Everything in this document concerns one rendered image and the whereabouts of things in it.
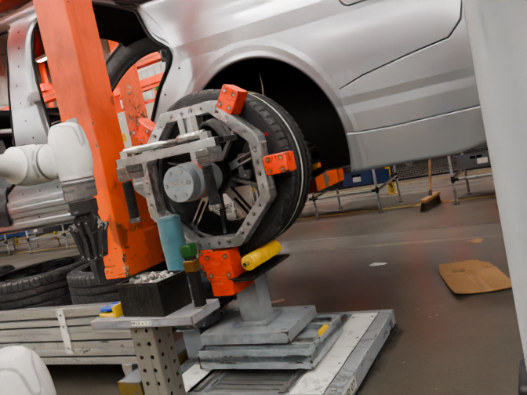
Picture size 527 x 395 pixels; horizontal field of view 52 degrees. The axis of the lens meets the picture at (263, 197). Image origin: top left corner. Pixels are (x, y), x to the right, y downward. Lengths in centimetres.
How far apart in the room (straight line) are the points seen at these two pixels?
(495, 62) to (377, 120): 194
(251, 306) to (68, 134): 108
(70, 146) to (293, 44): 115
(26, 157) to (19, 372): 58
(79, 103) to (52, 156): 76
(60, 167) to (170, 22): 129
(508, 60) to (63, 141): 133
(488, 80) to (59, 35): 213
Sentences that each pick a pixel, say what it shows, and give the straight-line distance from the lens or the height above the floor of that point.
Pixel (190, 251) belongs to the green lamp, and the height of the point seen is 64.
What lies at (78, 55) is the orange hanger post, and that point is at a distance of 227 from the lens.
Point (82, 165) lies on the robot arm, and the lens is 151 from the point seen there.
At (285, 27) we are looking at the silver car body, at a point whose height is 139.
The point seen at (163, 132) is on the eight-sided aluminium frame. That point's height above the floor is 105.
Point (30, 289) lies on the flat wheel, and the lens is 312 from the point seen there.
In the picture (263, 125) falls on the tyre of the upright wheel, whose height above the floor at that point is 100.
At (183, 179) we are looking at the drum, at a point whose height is 86.
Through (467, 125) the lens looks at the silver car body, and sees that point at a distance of 217.
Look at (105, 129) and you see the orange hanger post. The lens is 227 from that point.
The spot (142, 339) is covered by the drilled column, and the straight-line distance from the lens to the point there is 192.
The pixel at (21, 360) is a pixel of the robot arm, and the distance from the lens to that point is 131.
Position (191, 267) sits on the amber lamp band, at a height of 59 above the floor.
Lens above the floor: 90
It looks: 5 degrees down
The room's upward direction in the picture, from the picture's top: 12 degrees counter-clockwise
